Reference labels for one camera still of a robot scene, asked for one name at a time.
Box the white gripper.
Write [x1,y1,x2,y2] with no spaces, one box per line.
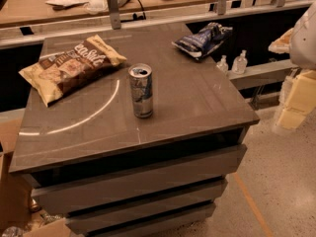
[268,2,316,135]

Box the brown sea salt chip bag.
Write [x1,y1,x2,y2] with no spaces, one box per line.
[20,35,126,106]

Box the blue chip bag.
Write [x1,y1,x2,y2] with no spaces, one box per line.
[172,22,233,59]

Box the silver blue redbull can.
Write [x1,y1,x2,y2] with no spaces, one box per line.
[128,63,153,119]

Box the clear sanitizer bottle right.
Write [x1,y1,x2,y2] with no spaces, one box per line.
[232,49,248,74]

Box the clear sanitizer bottle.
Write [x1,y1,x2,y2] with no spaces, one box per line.
[232,49,248,74]
[216,55,229,74]

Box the clear sanitizer bottle left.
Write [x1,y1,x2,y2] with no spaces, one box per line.
[216,55,229,74]

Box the middle grey drawer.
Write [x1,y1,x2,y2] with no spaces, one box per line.
[66,178,227,235]

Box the grey drawer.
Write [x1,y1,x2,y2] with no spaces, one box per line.
[87,201,215,237]
[66,178,227,235]
[32,144,247,214]

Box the grey drawer cabinet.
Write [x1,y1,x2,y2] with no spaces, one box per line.
[8,22,261,237]

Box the bottom grey drawer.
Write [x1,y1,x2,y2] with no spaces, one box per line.
[87,201,215,237]

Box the top grey drawer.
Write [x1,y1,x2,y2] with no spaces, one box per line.
[32,144,247,214]

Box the wooden background desk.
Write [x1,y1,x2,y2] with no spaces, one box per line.
[0,0,246,30]

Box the cardboard box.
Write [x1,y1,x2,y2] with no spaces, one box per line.
[0,118,71,237]

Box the grey metal rail shelf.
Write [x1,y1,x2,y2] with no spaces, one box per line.
[227,59,296,90]

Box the black power cable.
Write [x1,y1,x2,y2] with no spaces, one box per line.
[119,0,147,23]

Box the grey metal post left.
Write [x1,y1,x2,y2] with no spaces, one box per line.
[107,0,121,30]

